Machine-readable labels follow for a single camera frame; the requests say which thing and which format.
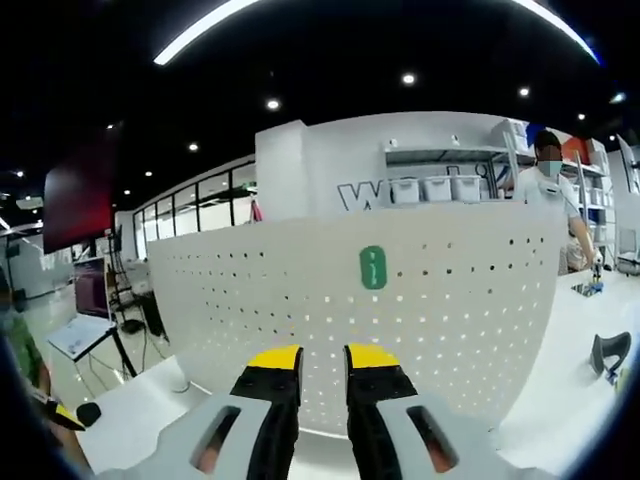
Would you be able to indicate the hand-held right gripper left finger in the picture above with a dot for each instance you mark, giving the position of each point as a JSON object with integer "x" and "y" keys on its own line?
{"x": 240, "y": 425}

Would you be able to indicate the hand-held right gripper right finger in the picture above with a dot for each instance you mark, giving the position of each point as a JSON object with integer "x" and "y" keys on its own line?
{"x": 400, "y": 430}

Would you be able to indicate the white perforated mounting plate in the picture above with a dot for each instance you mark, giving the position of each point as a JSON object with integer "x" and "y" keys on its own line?
{"x": 250, "y": 300}

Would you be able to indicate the small black object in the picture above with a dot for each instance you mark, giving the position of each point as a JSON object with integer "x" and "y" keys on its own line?
{"x": 89, "y": 414}

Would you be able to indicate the green patterned garment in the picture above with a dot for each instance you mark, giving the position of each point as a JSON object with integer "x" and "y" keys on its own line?
{"x": 29, "y": 354}

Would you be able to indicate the laptop on tripod stand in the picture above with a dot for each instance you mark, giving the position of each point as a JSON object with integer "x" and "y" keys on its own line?
{"x": 91, "y": 290}

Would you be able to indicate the dark curved object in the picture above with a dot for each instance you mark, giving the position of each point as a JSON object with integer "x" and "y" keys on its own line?
{"x": 607, "y": 350}

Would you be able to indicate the small blue parts pile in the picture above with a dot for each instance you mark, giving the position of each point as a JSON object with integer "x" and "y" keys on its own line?
{"x": 589, "y": 289}

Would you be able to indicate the white storage box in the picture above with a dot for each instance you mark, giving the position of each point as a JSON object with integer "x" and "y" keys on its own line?
{"x": 406, "y": 191}
{"x": 438, "y": 190}
{"x": 467, "y": 188}

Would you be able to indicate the metal shelf rack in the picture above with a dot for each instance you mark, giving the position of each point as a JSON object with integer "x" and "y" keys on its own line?
{"x": 440, "y": 155}

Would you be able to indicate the shelf with white bins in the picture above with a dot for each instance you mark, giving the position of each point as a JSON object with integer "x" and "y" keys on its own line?
{"x": 595, "y": 175}

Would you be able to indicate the ceiling spotlights group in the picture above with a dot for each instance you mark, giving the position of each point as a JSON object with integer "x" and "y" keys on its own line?
{"x": 408, "y": 78}

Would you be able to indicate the red wall screen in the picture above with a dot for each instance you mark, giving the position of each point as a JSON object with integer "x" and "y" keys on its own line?
{"x": 75, "y": 200}

